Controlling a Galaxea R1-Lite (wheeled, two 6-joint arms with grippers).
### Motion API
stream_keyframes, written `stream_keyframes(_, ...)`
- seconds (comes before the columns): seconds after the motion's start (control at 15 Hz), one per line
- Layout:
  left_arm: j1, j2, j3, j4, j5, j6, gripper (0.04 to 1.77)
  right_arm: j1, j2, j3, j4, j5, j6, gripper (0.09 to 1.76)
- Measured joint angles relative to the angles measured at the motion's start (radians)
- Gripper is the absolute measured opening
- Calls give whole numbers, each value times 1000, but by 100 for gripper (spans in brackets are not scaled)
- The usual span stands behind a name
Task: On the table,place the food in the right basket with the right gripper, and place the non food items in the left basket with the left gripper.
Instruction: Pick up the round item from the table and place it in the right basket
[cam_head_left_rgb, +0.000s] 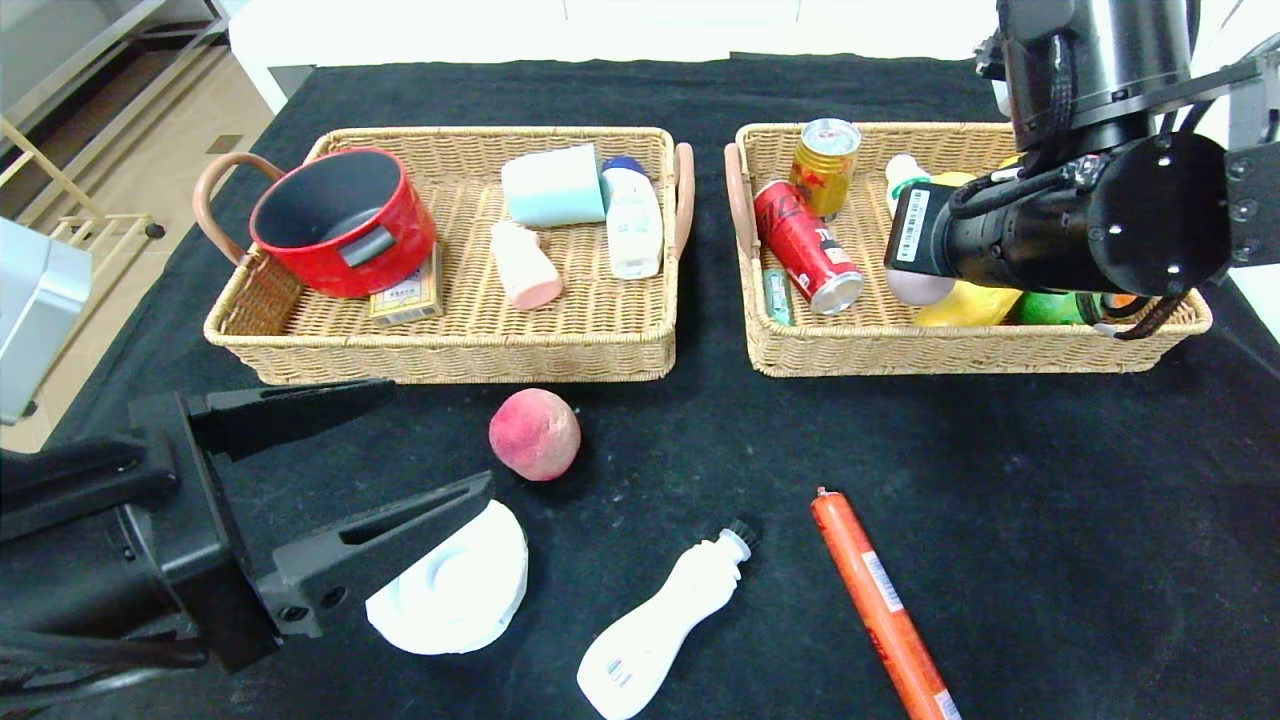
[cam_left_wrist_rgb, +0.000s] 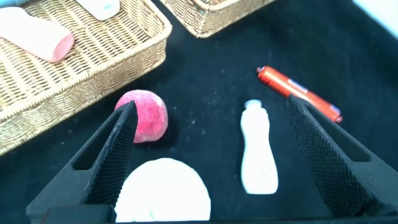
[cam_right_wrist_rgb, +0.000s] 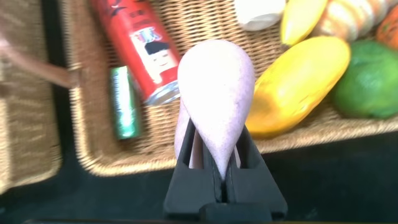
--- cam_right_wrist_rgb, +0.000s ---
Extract yellow mango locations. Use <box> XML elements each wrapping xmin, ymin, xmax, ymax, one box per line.
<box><xmin>245</xmin><ymin>35</ymin><xmax>351</xmax><ymax>139</ymax></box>

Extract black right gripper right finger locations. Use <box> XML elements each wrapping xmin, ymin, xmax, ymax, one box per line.
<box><xmin>225</xmin><ymin>124</ymin><xmax>289</xmax><ymax>220</ymax></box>

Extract yellow banana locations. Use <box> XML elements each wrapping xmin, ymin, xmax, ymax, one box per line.
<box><xmin>280</xmin><ymin>0</ymin><xmax>329</xmax><ymax>47</ymax></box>

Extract woven wicker basket brown handles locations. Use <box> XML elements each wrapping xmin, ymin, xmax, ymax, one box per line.
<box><xmin>0</xmin><ymin>0</ymin><xmax>63</xmax><ymax>195</ymax></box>
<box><xmin>0</xmin><ymin>0</ymin><xmax>398</xmax><ymax>177</ymax></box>

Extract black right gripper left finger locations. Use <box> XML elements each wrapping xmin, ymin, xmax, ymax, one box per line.
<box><xmin>164</xmin><ymin>119</ymin><xmax>223</xmax><ymax>218</ymax></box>

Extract orange fruit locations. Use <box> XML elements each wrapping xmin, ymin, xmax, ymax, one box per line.
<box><xmin>375</xmin><ymin>6</ymin><xmax>398</xmax><ymax>50</ymax></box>

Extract striped tan bread roll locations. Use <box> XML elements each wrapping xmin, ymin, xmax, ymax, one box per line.
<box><xmin>312</xmin><ymin>0</ymin><xmax>392</xmax><ymax>43</ymax></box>

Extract green lime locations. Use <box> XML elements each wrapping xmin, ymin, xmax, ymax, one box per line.
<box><xmin>330</xmin><ymin>39</ymin><xmax>398</xmax><ymax>119</ymax></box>

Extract red cola can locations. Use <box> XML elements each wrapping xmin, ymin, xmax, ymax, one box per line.
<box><xmin>91</xmin><ymin>0</ymin><xmax>183</xmax><ymax>106</ymax></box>

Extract white milk bottle green label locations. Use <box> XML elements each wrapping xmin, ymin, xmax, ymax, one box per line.
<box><xmin>233</xmin><ymin>0</ymin><xmax>286</xmax><ymax>32</ymax></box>

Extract pale purple round bun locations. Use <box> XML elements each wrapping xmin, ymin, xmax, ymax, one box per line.
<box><xmin>174</xmin><ymin>39</ymin><xmax>256</xmax><ymax>181</ymax></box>

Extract green small tube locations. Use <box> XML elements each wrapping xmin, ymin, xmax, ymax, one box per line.
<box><xmin>110</xmin><ymin>65</ymin><xmax>142</xmax><ymax>140</ymax></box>

